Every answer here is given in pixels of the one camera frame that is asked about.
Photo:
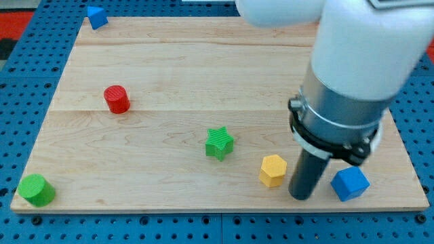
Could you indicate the green cylinder block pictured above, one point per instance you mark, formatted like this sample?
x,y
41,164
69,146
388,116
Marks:
x,y
36,190

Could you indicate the wooden board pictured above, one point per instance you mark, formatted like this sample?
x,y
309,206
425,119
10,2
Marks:
x,y
184,76

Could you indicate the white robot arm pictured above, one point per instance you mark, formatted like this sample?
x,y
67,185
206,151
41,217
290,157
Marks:
x,y
363,54

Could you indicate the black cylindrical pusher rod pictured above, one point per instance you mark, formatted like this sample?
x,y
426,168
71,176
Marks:
x,y
307,173

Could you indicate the blue triangular prism block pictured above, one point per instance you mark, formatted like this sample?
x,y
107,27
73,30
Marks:
x,y
97,16

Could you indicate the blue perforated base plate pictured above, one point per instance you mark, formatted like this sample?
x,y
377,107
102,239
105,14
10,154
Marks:
x,y
31,65

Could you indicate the black flange mount ring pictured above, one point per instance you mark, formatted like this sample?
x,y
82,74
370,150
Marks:
x,y
327,140

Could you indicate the green star block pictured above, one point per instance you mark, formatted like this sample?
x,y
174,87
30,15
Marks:
x,y
219,143

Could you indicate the blue cube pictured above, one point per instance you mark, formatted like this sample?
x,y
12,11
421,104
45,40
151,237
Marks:
x,y
349,183

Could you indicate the red cylinder block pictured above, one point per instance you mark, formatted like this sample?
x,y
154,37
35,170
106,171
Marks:
x,y
117,99

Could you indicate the yellow hexagonal block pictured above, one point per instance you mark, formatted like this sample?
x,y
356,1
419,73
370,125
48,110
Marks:
x,y
272,171

